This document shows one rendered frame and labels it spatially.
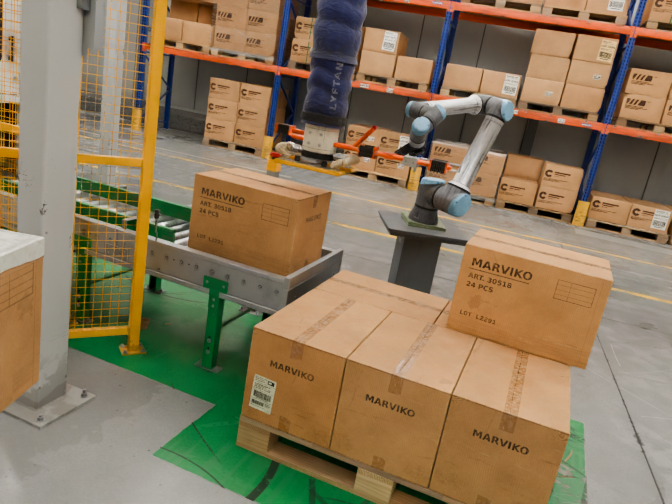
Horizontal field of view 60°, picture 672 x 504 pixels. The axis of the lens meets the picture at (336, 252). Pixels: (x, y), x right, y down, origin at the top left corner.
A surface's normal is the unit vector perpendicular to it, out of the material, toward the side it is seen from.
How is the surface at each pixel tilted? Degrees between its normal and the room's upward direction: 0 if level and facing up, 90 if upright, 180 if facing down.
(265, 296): 90
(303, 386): 90
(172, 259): 90
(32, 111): 90
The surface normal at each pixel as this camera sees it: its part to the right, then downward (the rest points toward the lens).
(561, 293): -0.38, 0.19
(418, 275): 0.06, 0.29
